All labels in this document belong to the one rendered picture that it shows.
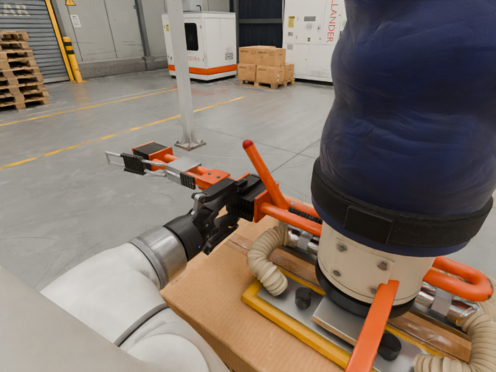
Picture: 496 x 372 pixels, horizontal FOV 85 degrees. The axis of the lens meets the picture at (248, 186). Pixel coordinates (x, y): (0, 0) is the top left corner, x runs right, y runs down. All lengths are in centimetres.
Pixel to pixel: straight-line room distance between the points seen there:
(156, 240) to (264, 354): 25
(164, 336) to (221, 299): 24
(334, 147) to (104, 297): 33
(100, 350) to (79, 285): 19
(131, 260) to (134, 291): 5
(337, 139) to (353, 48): 10
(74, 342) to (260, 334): 37
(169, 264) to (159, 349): 14
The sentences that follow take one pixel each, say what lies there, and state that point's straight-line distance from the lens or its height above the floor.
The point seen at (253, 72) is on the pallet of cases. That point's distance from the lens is 759.
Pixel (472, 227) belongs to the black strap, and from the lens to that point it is 40.
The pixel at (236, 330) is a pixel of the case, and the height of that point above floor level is 94.
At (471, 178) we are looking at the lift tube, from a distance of 35.
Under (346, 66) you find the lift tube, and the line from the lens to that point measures 33.
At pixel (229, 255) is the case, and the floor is 94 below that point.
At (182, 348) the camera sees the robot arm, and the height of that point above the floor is 111.
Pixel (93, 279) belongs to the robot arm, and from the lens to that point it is 40.
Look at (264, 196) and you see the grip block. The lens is 54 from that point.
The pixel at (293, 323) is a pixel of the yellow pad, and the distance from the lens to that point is 51.
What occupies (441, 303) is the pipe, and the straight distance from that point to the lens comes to 53.
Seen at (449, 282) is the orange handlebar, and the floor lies 109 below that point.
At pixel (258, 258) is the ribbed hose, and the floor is 103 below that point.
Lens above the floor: 140
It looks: 31 degrees down
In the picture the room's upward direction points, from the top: straight up
